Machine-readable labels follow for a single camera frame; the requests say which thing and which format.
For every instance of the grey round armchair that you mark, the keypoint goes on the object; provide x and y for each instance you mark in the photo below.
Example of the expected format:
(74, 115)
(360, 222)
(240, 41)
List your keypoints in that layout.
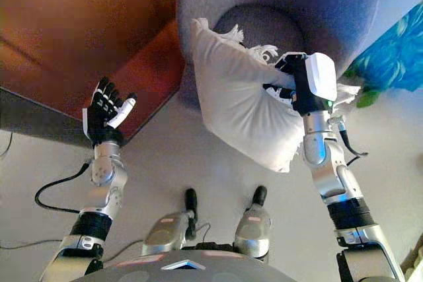
(281, 4)

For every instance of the blue green patterned cloth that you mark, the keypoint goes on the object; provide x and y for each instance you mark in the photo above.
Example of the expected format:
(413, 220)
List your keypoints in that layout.
(390, 60)

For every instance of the beige fringed pillow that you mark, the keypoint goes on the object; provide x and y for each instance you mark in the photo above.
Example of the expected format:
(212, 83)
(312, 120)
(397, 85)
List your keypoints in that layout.
(238, 107)

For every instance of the silver right robot leg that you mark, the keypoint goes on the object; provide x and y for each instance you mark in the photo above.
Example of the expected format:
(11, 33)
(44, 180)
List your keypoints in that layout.
(254, 226)

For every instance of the silver robot leg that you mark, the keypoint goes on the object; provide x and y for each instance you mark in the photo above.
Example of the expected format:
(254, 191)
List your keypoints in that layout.
(254, 226)
(173, 229)

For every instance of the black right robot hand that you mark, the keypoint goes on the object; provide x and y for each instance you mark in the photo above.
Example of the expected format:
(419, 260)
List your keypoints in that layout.
(312, 82)

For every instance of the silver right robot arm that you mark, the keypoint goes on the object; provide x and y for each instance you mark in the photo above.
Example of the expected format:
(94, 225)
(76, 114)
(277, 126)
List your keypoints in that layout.
(347, 196)

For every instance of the dark grey robot torso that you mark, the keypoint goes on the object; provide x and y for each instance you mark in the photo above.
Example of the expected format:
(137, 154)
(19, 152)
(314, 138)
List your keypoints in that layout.
(185, 267)

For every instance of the silver left robot leg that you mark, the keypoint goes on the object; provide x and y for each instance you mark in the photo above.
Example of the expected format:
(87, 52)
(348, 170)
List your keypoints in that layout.
(173, 229)

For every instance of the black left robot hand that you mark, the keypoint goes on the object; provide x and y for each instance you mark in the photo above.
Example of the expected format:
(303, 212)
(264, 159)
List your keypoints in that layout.
(104, 115)

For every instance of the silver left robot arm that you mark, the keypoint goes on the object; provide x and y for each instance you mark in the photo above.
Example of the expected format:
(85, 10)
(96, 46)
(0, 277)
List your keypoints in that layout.
(92, 209)

